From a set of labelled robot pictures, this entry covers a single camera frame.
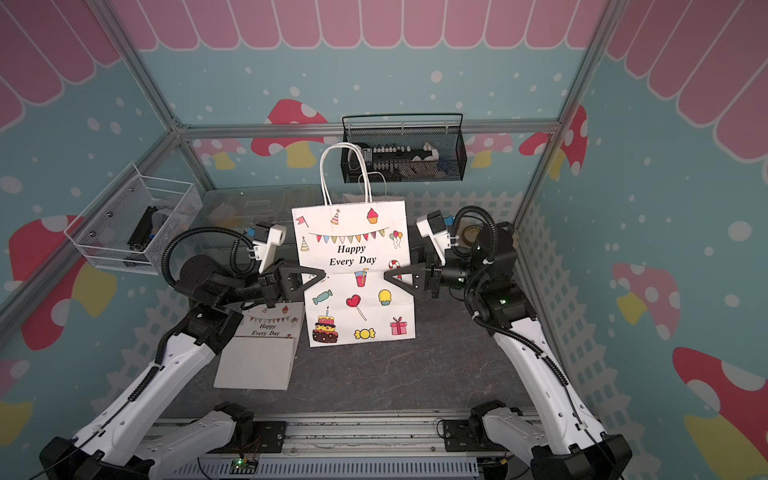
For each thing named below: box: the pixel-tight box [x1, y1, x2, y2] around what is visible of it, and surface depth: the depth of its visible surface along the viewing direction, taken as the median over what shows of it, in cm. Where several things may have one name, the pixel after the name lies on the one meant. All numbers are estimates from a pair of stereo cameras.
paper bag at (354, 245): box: [292, 142, 415, 347], surface depth 55 cm
